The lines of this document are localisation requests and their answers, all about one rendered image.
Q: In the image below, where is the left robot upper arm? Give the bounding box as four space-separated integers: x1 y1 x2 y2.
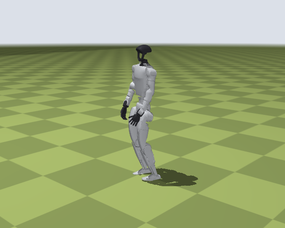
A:
146 68 157 95

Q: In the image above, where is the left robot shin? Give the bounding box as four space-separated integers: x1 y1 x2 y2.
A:
140 145 158 176

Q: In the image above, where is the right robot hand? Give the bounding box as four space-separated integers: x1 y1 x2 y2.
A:
121 100 129 120

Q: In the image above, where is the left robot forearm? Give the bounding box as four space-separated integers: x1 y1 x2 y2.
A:
138 90 152 115

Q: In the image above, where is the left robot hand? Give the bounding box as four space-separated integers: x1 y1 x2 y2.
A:
128 109 144 126

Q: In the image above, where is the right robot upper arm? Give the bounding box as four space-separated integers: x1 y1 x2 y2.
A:
130 65 136 90

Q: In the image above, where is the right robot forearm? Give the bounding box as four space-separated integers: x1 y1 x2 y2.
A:
125 87 135 106

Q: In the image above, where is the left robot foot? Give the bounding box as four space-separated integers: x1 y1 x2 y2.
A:
142 174 161 181

